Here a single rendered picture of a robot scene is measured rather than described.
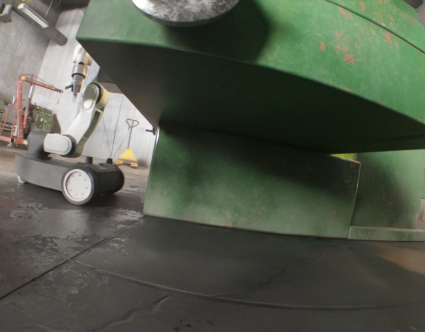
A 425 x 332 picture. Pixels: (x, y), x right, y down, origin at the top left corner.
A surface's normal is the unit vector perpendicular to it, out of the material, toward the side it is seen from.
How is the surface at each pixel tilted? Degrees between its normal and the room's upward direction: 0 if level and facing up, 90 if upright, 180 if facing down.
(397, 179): 90
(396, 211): 90
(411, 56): 90
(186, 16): 113
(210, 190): 90
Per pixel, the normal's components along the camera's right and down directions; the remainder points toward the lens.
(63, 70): -0.04, -0.01
